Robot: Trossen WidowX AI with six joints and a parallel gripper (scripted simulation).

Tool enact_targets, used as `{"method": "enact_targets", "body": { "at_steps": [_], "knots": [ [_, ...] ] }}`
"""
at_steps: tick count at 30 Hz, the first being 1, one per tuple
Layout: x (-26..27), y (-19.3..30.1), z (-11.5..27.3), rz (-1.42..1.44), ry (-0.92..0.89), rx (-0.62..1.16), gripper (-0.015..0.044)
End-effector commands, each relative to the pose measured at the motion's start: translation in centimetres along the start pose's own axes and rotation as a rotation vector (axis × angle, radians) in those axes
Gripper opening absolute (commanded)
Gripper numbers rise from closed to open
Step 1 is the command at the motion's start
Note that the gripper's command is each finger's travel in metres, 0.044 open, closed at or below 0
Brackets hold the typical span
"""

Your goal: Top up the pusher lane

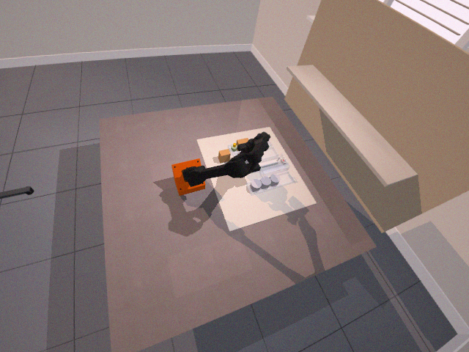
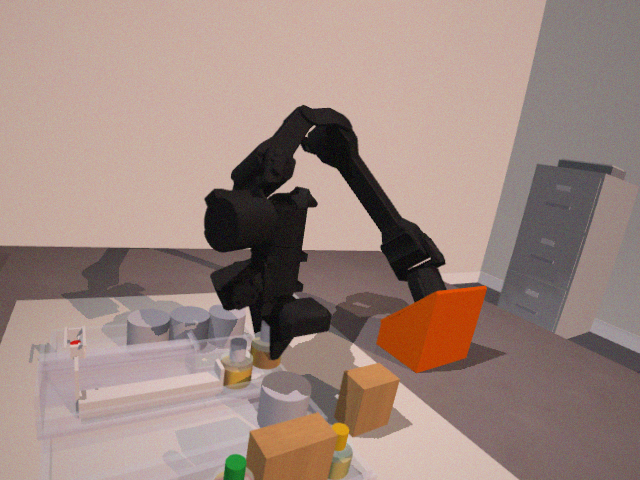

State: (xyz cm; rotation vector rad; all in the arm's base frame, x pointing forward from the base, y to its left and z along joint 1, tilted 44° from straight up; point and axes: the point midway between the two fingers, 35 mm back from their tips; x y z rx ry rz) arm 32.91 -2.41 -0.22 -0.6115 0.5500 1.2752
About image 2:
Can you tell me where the glass jar with yellow lid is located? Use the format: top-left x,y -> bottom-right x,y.
328,423 -> 354,480

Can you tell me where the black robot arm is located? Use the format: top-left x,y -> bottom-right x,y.
204,105 -> 447,310

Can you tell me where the grey cylinder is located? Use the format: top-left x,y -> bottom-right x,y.
127,309 -> 171,345
257,371 -> 311,428
169,306 -> 210,340
207,304 -> 246,339

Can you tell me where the small glass jar with yellow label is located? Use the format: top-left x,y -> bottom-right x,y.
250,320 -> 281,375
221,338 -> 253,386

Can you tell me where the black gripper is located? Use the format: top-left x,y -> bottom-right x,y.
249,244 -> 332,360

